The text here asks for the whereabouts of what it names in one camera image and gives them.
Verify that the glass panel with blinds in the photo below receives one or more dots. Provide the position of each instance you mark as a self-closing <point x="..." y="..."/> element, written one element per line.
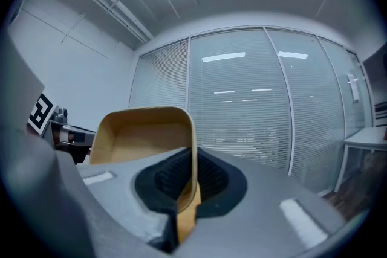
<point x="239" y="93"/>
<point x="314" y="105"/>
<point x="161" y="75"/>

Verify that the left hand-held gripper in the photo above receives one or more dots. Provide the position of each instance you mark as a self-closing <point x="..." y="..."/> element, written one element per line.
<point x="39" y="113"/>

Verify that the white side table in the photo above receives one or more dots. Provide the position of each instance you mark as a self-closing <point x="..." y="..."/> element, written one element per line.
<point x="367" y="137"/>

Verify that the brown paper container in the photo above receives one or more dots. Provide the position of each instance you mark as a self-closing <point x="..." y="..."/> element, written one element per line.
<point x="145" y="136"/>

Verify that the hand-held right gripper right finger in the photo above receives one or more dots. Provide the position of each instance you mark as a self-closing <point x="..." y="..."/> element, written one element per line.
<point x="260" y="214"/>

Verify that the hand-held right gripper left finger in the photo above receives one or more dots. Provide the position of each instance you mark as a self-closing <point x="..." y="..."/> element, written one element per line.
<point x="121" y="196"/>

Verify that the glass door with blinds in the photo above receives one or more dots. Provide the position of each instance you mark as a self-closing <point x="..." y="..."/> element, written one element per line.
<point x="347" y="93"/>

